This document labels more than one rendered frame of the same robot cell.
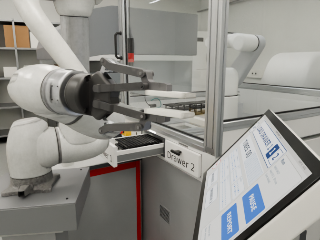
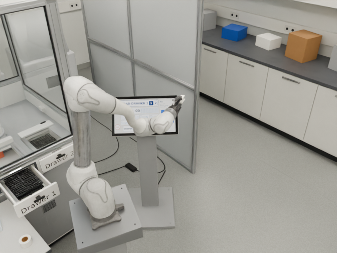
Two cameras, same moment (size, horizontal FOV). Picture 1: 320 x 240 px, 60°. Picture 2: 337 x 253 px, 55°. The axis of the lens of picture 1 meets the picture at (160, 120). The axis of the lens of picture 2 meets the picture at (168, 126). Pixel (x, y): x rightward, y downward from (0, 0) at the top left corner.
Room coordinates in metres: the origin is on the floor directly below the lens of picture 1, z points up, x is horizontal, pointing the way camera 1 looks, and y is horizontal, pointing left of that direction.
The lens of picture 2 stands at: (0.98, 1.94, 2.43)
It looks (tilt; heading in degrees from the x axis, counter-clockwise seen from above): 34 degrees down; 256
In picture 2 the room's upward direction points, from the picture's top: 1 degrees counter-clockwise
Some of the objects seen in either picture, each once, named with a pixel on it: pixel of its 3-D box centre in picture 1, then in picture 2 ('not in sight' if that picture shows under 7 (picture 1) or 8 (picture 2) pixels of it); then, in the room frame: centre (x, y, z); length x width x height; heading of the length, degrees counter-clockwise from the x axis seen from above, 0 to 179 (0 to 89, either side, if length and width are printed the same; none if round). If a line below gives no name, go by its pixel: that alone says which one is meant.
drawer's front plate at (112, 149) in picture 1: (105, 149); (37, 199); (1.45, 0.30, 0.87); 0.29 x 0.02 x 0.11; 31
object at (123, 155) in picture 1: (139, 145); (23, 184); (1.56, 0.12, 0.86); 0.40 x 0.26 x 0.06; 121
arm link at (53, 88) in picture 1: (71, 92); (169, 115); (0.53, 0.17, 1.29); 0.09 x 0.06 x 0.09; 143
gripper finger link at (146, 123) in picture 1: (153, 122); not in sight; (0.41, 0.01, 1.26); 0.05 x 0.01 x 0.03; 53
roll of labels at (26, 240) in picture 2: (67, 161); (25, 241); (1.52, 0.54, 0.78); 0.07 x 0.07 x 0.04
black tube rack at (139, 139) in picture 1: (138, 145); (24, 184); (1.55, 0.13, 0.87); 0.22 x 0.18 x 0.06; 121
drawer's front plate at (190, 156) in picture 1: (181, 157); (58, 157); (1.33, -0.11, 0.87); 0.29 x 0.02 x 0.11; 31
